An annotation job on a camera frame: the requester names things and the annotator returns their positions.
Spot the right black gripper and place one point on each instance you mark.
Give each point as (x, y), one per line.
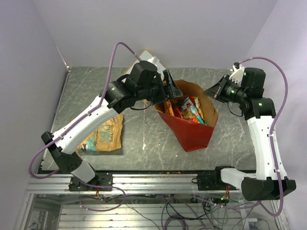
(216, 91)

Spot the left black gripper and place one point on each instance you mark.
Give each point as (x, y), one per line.
(173, 91)

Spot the orange snack packet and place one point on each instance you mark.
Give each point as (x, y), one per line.
(168, 108)

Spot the red brown paper bag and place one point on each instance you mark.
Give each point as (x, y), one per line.
(191, 135)

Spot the tan chips bag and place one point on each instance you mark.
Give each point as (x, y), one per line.
(107, 137)

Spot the teal candy packet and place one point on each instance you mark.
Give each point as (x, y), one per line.
(189, 107)

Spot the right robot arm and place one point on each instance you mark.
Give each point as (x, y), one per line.
(244, 86)

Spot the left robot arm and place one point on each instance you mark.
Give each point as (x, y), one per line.
(142, 83)

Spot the yellow snack packet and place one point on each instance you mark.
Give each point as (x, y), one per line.
(198, 106)

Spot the small yellow-framed whiteboard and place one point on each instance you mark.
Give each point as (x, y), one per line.
(145, 55)

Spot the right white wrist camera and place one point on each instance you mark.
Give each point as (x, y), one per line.
(237, 72)

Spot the aluminium mounting rail frame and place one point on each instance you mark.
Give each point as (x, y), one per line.
(140, 183)

